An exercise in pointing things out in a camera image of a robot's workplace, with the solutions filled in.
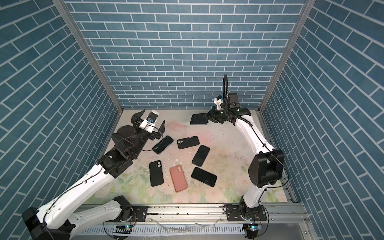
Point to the black phone case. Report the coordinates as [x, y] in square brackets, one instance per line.
[156, 173]
[188, 142]

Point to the pink phone case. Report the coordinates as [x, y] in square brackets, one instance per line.
[178, 178]

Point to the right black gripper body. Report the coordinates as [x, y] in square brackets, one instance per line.
[218, 116]

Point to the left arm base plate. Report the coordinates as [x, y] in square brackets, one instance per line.
[136, 214]

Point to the aluminium front rail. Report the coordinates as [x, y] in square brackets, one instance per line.
[213, 213]

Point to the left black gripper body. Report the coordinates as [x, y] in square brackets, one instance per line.
[141, 136]

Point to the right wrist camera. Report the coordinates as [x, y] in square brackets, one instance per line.
[219, 102]

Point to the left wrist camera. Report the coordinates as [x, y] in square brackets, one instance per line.
[149, 123]

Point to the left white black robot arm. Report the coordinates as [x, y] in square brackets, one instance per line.
[59, 220]

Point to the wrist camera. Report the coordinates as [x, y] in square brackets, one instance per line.
[149, 123]
[219, 102]

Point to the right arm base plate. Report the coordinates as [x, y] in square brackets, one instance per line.
[237, 213]

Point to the white vented cable duct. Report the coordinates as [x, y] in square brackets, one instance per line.
[166, 230]

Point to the white phone case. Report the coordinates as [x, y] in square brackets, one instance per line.
[199, 119]

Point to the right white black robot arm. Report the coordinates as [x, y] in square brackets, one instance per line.
[267, 166]

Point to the black phone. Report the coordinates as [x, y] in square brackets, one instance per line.
[201, 156]
[204, 177]

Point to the black phone screen up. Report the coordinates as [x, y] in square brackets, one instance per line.
[163, 144]

